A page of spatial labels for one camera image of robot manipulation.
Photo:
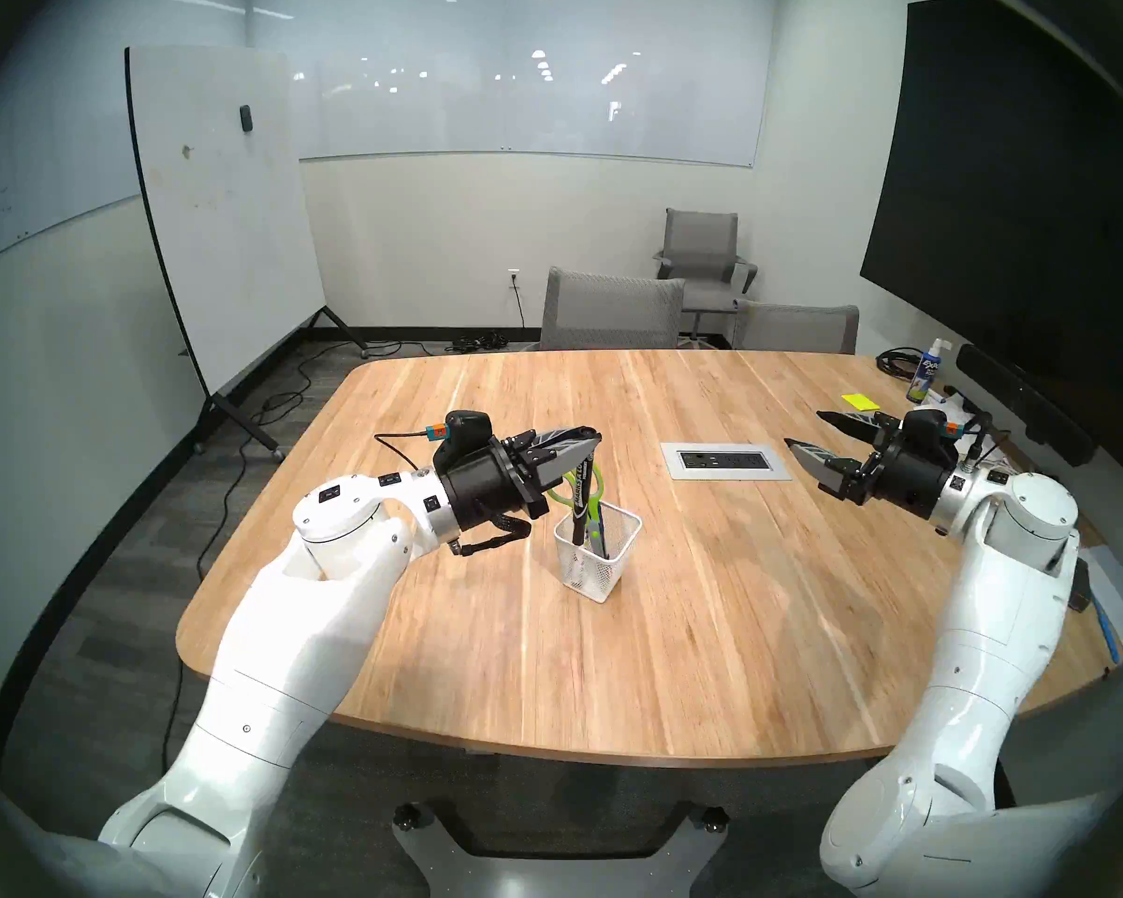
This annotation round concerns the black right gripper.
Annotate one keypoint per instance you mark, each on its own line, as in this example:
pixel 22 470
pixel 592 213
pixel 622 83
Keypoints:
pixel 908 480

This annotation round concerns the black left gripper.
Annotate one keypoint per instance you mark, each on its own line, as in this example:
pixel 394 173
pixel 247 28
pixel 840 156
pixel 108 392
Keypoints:
pixel 487 480

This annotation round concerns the black permanent marker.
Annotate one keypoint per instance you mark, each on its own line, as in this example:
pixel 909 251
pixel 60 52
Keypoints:
pixel 580 503

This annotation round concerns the blue ballpoint pen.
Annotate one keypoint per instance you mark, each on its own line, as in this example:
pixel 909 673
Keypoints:
pixel 604 541

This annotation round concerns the white mesh pen holder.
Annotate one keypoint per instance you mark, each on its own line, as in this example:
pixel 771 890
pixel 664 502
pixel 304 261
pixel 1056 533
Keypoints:
pixel 622 559

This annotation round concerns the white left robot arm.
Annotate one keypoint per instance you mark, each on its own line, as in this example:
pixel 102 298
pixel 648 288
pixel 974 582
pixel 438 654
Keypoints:
pixel 281 644

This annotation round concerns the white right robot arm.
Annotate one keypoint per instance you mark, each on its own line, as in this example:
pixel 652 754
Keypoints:
pixel 992 644

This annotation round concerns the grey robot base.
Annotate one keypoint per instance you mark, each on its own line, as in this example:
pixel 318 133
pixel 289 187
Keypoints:
pixel 561 873

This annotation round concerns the yellow sticky note pad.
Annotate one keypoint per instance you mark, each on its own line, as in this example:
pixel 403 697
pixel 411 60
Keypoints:
pixel 861 401

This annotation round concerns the whiteboard cleaner spray bottle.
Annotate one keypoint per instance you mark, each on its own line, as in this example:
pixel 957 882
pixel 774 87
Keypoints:
pixel 925 377

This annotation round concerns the silver table power outlet panel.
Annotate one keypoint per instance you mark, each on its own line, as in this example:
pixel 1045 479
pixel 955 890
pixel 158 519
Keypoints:
pixel 672 461

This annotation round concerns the grey mesh office chair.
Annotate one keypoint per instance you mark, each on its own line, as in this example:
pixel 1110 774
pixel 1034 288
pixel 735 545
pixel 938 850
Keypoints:
pixel 795 330
pixel 613 311

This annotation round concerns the black video sound bar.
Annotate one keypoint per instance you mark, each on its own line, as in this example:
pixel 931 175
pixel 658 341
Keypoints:
pixel 1025 403

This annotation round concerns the grey office chair with armrests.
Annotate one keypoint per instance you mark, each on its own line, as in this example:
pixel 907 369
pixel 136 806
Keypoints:
pixel 702 237

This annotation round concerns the yellow and black pad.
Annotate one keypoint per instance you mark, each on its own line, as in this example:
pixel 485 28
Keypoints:
pixel 1083 592

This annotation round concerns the white paper sheet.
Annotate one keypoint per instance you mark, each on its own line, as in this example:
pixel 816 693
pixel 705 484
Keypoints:
pixel 1118 597

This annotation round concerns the blue stick tool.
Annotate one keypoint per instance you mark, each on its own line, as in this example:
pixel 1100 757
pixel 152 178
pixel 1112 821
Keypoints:
pixel 1106 630

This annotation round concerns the rolling white whiteboard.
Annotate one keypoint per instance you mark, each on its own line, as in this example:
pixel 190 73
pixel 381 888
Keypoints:
pixel 225 204

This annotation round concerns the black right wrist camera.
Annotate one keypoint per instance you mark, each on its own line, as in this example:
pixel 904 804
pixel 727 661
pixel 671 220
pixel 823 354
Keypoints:
pixel 926 426

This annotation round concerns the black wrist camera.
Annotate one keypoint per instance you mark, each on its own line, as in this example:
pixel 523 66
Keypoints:
pixel 463 433
pixel 926 426

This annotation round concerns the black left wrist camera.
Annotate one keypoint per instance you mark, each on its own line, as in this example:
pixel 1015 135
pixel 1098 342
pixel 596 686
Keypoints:
pixel 463 433

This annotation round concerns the large black wall screen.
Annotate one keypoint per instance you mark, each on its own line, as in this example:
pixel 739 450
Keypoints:
pixel 1011 204

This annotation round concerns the wide glass wall whiteboard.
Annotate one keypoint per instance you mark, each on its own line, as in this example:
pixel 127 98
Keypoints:
pixel 524 82

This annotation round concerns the wall whiteboard with blue writing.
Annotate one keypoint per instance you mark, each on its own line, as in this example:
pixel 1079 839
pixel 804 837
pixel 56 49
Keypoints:
pixel 56 138

